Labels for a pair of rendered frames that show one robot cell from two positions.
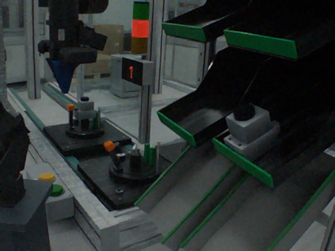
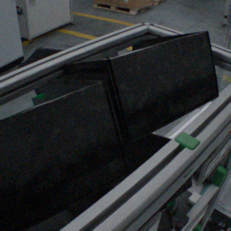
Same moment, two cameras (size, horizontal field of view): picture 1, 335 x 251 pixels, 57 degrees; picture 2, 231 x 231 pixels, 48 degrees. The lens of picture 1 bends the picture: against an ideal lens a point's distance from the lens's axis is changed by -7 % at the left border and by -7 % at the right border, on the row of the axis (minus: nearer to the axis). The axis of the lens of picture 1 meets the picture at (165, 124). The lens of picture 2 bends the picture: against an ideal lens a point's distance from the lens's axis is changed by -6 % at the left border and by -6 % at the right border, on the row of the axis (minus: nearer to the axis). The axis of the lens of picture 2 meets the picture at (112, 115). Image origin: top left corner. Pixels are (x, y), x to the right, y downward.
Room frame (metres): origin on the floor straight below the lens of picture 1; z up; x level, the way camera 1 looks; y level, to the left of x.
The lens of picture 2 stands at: (0.54, -0.44, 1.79)
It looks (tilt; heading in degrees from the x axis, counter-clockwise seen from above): 38 degrees down; 81
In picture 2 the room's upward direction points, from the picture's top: straight up
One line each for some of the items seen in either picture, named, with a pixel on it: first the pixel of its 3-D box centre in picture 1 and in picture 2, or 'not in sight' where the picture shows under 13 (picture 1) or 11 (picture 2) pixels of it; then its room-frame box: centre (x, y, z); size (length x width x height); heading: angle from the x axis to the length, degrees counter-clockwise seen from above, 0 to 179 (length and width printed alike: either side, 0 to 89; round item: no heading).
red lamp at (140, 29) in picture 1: (140, 28); not in sight; (1.01, 0.10, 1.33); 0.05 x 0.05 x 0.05
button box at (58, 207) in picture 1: (48, 189); not in sight; (0.73, 0.30, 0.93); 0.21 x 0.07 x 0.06; 37
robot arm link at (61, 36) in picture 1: (63, 36); not in sight; (0.63, 0.21, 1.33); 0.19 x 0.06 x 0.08; 37
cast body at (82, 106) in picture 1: (87, 106); not in sight; (1.07, 0.27, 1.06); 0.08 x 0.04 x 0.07; 127
